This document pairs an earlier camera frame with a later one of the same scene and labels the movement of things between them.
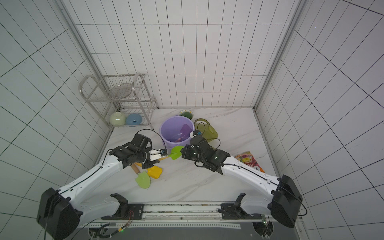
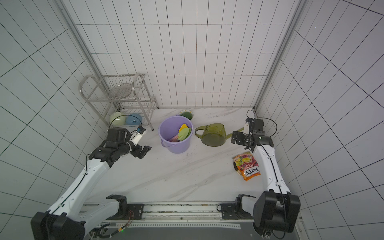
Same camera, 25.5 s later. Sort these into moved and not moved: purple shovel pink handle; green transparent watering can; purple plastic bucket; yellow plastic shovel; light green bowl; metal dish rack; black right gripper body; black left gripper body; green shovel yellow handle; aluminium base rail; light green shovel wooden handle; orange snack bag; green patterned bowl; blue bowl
Moved: green transparent watering can; yellow plastic shovel; green shovel yellow handle; black right gripper body; light green shovel wooden handle; black left gripper body; purple shovel pink handle
Not moved: metal dish rack; blue bowl; light green bowl; green patterned bowl; purple plastic bucket; orange snack bag; aluminium base rail
